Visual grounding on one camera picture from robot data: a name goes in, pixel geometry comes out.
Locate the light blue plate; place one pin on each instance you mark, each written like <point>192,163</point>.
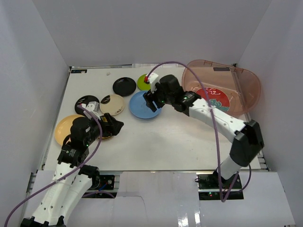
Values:
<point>139,108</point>

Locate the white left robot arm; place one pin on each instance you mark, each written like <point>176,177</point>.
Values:
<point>72,176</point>

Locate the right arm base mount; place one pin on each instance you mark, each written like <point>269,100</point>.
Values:
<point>208,188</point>

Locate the yellow patterned brown-rimmed plate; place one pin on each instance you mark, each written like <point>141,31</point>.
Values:
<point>105,128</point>

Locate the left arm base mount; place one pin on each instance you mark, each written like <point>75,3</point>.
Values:
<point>103,182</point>

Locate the cream plate with black patch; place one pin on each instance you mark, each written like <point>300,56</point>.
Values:
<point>113,104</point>

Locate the translucent pink plastic bin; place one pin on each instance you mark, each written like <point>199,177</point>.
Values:
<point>241,86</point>

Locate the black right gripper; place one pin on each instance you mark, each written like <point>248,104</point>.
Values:
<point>150,97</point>

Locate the pale orange plate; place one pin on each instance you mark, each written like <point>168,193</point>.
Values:
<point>62,129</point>

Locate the black plate left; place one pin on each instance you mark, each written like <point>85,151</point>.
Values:
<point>84,100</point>

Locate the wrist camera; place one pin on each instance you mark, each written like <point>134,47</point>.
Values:
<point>152,79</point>
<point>92,107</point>

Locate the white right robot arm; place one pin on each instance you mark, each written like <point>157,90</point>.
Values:
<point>245,137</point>

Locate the black plate rear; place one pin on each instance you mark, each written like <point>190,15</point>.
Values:
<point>124,86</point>

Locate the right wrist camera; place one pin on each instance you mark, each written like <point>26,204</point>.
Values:
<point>152,79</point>

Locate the red plate with teal flower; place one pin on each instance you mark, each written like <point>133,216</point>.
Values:
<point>218,99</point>

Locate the lime green plate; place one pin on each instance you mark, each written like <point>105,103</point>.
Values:
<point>141,84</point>

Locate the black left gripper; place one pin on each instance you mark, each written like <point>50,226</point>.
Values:
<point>109,124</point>

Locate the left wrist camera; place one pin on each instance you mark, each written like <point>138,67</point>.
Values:
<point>92,107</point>

